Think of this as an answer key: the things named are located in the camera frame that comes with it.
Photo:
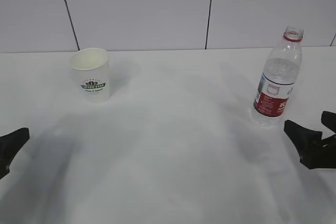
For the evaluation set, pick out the white paper cup green logo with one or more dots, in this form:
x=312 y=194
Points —
x=91 y=73

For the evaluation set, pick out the clear water bottle red label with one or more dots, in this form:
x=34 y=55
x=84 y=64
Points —
x=279 y=75

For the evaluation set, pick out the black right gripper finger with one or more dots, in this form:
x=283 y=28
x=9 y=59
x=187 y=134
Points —
x=328 y=119
x=315 y=152

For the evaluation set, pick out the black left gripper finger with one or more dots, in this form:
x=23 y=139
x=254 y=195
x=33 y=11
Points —
x=11 y=144

